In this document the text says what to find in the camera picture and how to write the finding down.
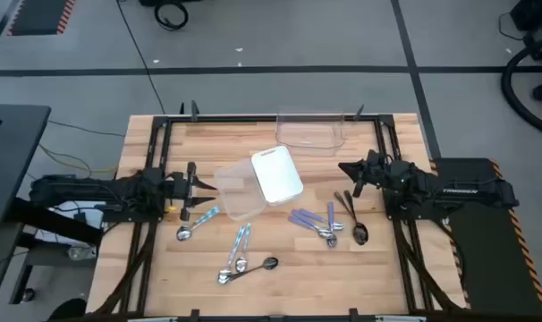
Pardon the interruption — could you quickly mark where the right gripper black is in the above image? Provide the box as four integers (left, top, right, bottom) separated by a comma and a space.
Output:
337, 149, 415, 199

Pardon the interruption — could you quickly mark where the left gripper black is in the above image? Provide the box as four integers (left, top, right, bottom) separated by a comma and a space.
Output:
165, 161, 217, 223

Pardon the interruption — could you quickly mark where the black spoon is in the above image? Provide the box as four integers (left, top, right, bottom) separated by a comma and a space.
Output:
225, 256, 280, 283
333, 191, 369, 246
343, 190, 366, 233

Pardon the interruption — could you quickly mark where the small clear plastic container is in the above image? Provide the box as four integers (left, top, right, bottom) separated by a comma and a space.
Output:
213, 157, 267, 223

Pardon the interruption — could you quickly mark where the teal-handled spoon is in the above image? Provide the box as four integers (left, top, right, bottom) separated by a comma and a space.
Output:
176, 205, 222, 242
216, 225, 247, 286
234, 222, 253, 275

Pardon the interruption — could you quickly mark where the purple-handled spoon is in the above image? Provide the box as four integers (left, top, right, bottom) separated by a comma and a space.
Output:
299, 208, 345, 233
292, 209, 334, 237
287, 215, 334, 239
326, 201, 339, 249

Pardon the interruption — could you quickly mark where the white plastic bin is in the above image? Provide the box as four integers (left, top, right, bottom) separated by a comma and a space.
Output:
250, 145, 305, 208

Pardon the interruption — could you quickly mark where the large clear plastic container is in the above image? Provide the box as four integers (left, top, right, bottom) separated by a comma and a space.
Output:
275, 106, 346, 157

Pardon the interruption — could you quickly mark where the clear plastic bottle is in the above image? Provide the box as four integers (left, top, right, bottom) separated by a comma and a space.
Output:
66, 244, 98, 262

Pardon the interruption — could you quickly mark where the black mat with hazard stripes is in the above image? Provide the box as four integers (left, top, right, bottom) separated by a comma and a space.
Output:
431, 157, 542, 318
6, 0, 77, 37

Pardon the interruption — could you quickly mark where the person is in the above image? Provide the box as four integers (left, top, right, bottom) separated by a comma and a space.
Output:
49, 297, 89, 322

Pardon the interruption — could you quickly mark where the black desk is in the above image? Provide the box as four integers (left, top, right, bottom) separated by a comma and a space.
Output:
0, 103, 105, 322

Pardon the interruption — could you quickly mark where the black equipment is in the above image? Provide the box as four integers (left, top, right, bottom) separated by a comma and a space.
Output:
510, 0, 542, 62

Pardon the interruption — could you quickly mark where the yellow cable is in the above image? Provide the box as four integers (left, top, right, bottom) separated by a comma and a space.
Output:
38, 143, 120, 176

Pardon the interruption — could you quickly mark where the thin black cable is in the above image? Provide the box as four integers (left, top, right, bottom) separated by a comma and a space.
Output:
47, 119, 126, 138

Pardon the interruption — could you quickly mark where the long black floor cable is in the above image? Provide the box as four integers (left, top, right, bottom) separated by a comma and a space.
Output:
115, 0, 166, 115

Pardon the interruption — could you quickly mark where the thick black hose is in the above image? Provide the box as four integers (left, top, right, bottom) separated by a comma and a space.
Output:
500, 38, 542, 140

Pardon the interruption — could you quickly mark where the coiled black cable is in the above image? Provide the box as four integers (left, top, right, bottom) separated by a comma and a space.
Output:
153, 0, 191, 32

